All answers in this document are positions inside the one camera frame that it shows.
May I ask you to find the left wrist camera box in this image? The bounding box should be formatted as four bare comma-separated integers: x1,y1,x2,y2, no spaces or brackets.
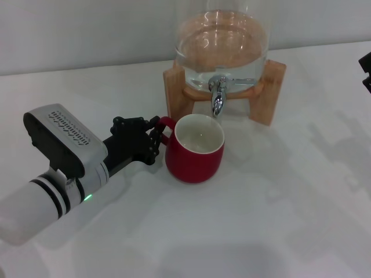
23,103,108,180

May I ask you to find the red ceramic cup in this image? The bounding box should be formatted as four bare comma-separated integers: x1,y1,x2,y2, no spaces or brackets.
155,114,225,185

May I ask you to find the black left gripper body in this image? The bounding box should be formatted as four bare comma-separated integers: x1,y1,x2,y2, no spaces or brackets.
103,116,154,176

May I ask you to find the glass dispenser jar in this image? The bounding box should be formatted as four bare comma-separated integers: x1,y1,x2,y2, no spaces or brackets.
174,0,272,95

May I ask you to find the wooden dispenser stand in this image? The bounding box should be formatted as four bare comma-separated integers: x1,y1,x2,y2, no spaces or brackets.
162,59,287,128

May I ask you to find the chrome faucet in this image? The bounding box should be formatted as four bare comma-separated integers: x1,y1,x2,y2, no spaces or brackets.
208,75,257,118

